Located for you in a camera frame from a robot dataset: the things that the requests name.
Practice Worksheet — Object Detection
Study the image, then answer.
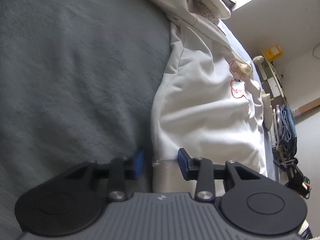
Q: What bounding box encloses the white bear print sweatshirt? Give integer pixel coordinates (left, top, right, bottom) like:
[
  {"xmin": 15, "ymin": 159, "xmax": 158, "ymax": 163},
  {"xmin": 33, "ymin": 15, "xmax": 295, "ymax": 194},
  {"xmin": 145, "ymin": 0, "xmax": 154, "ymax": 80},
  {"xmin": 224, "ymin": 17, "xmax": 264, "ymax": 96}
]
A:
[{"xmin": 112, "ymin": 0, "xmax": 273, "ymax": 194}]

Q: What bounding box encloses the stack of folded jeans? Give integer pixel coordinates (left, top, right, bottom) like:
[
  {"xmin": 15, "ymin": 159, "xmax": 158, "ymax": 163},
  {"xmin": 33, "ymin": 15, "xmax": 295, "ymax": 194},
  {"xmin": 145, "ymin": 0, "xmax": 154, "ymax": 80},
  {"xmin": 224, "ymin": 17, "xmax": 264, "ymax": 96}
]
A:
[{"xmin": 270, "ymin": 105, "xmax": 297, "ymax": 167}]

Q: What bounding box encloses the grey bed sheet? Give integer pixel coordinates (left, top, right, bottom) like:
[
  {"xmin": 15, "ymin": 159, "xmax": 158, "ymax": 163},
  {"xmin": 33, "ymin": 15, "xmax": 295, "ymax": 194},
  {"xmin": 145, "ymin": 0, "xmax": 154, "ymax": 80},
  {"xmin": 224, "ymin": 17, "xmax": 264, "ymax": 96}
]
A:
[{"xmin": 0, "ymin": 0, "xmax": 278, "ymax": 240}]

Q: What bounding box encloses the white and green desk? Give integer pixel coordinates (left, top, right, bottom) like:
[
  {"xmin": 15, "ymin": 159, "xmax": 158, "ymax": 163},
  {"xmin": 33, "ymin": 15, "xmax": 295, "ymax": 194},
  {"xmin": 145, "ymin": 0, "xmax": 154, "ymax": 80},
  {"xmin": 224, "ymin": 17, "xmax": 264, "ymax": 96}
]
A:
[{"xmin": 257, "ymin": 59, "xmax": 288, "ymax": 108}]

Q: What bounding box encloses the white yarn ball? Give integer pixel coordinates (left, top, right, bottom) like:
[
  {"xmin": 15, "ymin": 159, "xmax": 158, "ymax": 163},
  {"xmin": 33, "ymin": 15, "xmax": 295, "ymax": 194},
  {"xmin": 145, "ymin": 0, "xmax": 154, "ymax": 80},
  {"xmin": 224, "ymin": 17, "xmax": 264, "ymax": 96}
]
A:
[{"xmin": 253, "ymin": 55, "xmax": 265, "ymax": 65}]

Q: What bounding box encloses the yellow box on desk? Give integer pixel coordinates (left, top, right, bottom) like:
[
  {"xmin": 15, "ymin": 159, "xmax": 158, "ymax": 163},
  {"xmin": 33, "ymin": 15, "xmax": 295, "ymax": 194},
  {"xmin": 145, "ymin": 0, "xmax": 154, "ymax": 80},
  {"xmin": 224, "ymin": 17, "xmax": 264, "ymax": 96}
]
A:
[{"xmin": 263, "ymin": 44, "xmax": 283, "ymax": 62}]

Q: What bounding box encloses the cardboard panel against wall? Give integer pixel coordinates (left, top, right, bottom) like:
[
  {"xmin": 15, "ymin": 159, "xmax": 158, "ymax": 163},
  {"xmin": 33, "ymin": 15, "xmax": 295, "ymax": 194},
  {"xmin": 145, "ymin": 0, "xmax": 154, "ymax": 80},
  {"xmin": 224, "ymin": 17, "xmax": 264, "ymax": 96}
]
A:
[{"xmin": 292, "ymin": 98, "xmax": 320, "ymax": 117}]

